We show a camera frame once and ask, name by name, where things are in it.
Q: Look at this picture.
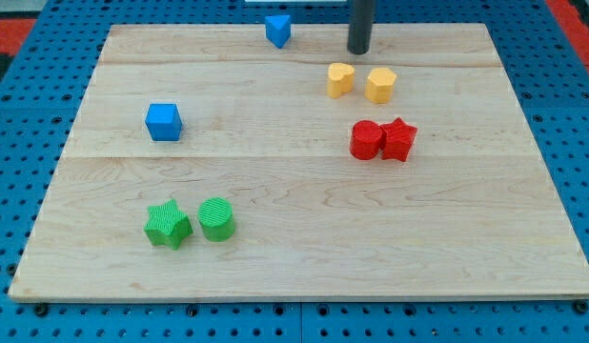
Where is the light wooden board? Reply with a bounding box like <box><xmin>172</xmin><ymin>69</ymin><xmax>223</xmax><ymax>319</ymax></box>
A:
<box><xmin>9</xmin><ymin>24</ymin><xmax>589</xmax><ymax>303</ymax></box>

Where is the blue cube block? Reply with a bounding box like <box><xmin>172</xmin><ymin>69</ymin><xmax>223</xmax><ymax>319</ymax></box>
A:
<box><xmin>145</xmin><ymin>103</ymin><xmax>182</xmax><ymax>141</ymax></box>

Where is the green star block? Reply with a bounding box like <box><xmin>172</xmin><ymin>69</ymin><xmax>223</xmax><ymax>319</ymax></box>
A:
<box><xmin>144</xmin><ymin>199</ymin><xmax>193</xmax><ymax>251</ymax></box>

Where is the blue triangle block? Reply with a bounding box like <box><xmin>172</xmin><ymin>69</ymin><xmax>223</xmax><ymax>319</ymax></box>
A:
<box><xmin>265</xmin><ymin>15</ymin><xmax>292</xmax><ymax>49</ymax></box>

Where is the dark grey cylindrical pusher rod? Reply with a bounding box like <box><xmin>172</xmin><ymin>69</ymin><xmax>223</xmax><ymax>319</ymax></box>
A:
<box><xmin>347</xmin><ymin>0</ymin><xmax>376</xmax><ymax>55</ymax></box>

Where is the green cylinder block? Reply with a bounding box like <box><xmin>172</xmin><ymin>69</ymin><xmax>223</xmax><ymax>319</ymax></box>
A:
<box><xmin>197</xmin><ymin>197</ymin><xmax>235</xmax><ymax>242</ymax></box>

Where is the red cylinder block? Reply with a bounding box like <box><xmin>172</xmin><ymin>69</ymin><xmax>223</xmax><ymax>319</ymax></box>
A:
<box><xmin>349</xmin><ymin>120</ymin><xmax>383</xmax><ymax>160</ymax></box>

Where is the yellow hexagon block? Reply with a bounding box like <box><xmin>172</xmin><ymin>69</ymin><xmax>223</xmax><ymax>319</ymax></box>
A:
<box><xmin>364</xmin><ymin>68</ymin><xmax>397</xmax><ymax>104</ymax></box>

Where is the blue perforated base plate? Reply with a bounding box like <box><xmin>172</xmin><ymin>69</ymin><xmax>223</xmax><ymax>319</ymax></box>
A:
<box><xmin>0</xmin><ymin>0</ymin><xmax>589</xmax><ymax>342</ymax></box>

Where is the yellow heart block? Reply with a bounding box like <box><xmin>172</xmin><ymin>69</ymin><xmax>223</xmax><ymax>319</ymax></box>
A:
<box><xmin>326</xmin><ymin>63</ymin><xmax>355</xmax><ymax>98</ymax></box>

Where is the red star block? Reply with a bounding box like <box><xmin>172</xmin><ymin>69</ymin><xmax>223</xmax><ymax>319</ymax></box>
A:
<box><xmin>380</xmin><ymin>118</ymin><xmax>417</xmax><ymax>162</ymax></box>

